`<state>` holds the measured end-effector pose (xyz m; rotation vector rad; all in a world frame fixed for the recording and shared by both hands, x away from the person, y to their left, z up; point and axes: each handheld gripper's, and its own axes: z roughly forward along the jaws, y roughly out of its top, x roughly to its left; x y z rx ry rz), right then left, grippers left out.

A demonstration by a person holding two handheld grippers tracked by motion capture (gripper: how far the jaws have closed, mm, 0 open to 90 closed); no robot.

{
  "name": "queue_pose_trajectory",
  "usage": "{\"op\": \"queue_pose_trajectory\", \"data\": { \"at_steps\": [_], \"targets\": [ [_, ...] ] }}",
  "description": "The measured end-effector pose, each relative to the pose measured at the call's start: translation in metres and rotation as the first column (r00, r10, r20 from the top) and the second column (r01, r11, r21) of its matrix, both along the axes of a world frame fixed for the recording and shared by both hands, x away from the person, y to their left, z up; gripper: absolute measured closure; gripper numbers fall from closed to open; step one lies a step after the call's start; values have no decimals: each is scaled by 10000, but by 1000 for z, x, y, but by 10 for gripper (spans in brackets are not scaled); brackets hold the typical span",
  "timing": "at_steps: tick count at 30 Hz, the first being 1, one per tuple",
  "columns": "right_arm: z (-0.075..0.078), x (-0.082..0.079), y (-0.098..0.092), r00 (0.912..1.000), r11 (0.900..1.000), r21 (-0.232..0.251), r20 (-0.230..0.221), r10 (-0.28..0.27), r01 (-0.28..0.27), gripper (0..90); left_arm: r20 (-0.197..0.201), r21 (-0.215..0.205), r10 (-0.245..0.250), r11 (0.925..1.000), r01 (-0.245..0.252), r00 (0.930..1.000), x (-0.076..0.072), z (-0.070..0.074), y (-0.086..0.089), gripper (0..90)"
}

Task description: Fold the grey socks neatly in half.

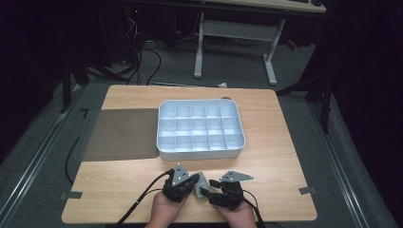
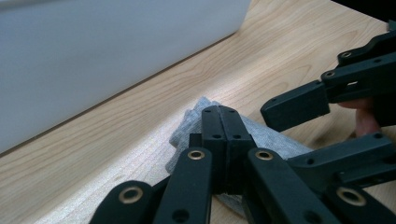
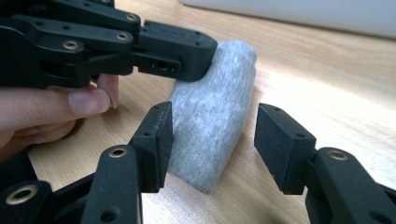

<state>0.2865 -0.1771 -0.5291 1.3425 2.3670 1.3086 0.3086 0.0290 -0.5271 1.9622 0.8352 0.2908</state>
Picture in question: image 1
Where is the black metal stand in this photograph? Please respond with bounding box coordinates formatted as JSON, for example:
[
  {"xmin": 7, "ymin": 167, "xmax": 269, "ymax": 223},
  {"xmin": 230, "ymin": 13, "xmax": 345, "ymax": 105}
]
[
  {"xmin": 59, "ymin": 53, "xmax": 127, "ymax": 114},
  {"xmin": 275, "ymin": 53, "xmax": 336, "ymax": 135}
]

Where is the white-framed desk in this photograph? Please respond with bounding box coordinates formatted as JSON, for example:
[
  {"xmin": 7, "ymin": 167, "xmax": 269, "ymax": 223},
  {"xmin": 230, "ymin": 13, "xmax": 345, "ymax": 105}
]
[{"xmin": 193, "ymin": 0, "xmax": 327, "ymax": 86}]

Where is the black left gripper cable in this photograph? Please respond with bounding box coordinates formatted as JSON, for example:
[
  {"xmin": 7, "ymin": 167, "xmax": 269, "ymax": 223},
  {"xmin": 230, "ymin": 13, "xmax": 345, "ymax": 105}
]
[{"xmin": 113, "ymin": 168, "xmax": 175, "ymax": 228}]

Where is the person's right hand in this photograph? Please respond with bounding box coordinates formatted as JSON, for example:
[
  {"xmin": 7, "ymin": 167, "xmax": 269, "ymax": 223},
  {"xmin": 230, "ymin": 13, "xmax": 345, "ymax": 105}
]
[{"xmin": 211, "ymin": 199, "xmax": 259, "ymax": 228}]

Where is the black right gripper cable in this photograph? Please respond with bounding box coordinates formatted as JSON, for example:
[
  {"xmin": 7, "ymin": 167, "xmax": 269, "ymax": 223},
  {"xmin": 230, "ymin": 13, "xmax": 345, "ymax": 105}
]
[{"xmin": 241, "ymin": 189, "xmax": 266, "ymax": 228}]

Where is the grey sock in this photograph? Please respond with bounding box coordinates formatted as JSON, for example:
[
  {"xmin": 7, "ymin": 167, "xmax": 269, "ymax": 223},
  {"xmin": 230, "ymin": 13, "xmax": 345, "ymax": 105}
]
[{"xmin": 193, "ymin": 171, "xmax": 211, "ymax": 200}]

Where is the black floor cable bundle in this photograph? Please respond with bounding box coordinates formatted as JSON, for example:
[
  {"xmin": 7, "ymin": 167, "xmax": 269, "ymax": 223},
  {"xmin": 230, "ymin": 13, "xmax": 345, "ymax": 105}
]
[{"xmin": 85, "ymin": 8, "xmax": 163, "ymax": 86}]

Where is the grey-brown mat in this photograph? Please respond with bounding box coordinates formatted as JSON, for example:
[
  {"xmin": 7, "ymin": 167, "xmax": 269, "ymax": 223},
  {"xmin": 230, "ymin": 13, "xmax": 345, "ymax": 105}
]
[{"xmin": 74, "ymin": 108, "xmax": 161, "ymax": 162}]

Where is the white compartment storage box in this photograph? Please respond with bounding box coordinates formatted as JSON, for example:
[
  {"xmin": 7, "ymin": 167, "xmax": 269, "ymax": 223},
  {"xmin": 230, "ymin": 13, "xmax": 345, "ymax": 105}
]
[{"xmin": 156, "ymin": 99, "xmax": 246, "ymax": 162}]

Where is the black thin cable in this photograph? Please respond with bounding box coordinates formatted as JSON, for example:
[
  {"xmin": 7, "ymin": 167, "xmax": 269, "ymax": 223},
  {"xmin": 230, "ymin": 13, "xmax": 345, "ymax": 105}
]
[{"xmin": 65, "ymin": 135, "xmax": 82, "ymax": 185}]

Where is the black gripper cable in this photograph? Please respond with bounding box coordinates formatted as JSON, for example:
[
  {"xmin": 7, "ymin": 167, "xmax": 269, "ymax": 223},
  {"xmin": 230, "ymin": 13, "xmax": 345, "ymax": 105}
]
[
  {"xmin": 241, "ymin": 189, "xmax": 266, "ymax": 228},
  {"xmin": 113, "ymin": 168, "xmax": 175, "ymax": 228}
]

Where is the metal floor rail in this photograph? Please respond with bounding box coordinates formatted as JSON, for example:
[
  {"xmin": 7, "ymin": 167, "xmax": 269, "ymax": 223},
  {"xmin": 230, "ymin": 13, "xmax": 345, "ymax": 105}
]
[
  {"xmin": 0, "ymin": 83, "xmax": 84, "ymax": 222},
  {"xmin": 308, "ymin": 101, "xmax": 372, "ymax": 228}
]

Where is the grey tape strip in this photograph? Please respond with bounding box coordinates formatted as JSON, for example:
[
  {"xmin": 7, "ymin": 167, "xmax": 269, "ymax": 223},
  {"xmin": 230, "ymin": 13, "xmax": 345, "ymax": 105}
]
[
  {"xmin": 60, "ymin": 191, "xmax": 84, "ymax": 200},
  {"xmin": 298, "ymin": 185, "xmax": 318, "ymax": 196}
]

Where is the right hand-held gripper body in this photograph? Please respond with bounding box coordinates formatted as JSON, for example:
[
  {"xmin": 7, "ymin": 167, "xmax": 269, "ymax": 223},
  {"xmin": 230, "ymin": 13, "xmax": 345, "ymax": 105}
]
[{"xmin": 207, "ymin": 170, "xmax": 255, "ymax": 212}]

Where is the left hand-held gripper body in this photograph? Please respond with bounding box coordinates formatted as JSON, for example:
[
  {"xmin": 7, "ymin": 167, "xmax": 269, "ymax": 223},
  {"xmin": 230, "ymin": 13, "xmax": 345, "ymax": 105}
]
[{"xmin": 162, "ymin": 162, "xmax": 202, "ymax": 203}]

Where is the person's left hand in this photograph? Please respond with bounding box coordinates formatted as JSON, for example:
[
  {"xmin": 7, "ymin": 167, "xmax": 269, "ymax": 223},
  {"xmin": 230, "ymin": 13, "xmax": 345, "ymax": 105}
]
[{"xmin": 144, "ymin": 191, "xmax": 188, "ymax": 228}]

